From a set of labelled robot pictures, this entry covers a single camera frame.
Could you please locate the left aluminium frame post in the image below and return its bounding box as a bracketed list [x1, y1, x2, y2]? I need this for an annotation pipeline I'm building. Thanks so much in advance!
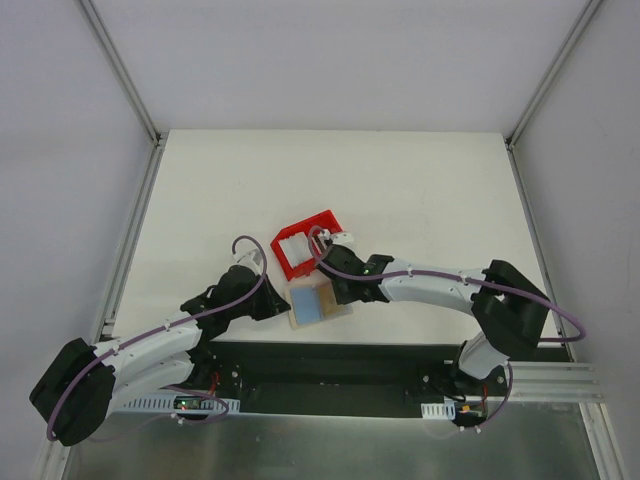
[75, 0, 163, 146]

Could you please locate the right white cable duct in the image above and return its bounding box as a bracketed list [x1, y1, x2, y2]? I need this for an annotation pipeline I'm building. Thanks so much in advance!
[420, 401, 456, 421]

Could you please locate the aluminium rail profile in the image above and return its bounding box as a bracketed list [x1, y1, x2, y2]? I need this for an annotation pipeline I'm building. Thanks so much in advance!
[511, 362, 604, 403]

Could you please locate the beige leather card holder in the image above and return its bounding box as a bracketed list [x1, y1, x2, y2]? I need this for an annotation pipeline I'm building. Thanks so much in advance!
[285, 280, 353, 330]

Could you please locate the red plastic bin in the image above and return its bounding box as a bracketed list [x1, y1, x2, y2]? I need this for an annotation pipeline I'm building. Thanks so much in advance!
[270, 209, 343, 281]

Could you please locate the white cable duct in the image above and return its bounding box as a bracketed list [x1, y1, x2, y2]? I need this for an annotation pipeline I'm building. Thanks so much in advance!
[112, 391, 241, 415]
[420, 401, 456, 421]

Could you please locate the aluminium frame post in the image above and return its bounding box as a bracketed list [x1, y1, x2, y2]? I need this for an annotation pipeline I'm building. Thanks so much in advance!
[75, 0, 163, 146]
[505, 0, 606, 151]

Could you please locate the right aluminium frame post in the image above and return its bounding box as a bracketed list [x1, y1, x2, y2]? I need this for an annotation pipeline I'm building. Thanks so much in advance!
[505, 0, 606, 151]

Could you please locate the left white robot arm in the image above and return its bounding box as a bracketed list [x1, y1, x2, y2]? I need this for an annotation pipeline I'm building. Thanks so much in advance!
[29, 266, 290, 446]

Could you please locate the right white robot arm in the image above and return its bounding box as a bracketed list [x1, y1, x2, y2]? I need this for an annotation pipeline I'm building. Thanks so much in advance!
[316, 245, 549, 395]

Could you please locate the left white cable duct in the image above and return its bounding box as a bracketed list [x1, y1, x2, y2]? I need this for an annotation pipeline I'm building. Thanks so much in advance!
[112, 391, 241, 415]

